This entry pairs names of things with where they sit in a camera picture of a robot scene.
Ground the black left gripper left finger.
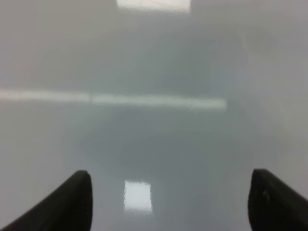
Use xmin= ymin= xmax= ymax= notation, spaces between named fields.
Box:
xmin=1 ymin=170 xmax=92 ymax=231

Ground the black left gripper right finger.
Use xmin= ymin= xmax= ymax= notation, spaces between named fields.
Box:
xmin=248 ymin=169 xmax=308 ymax=231

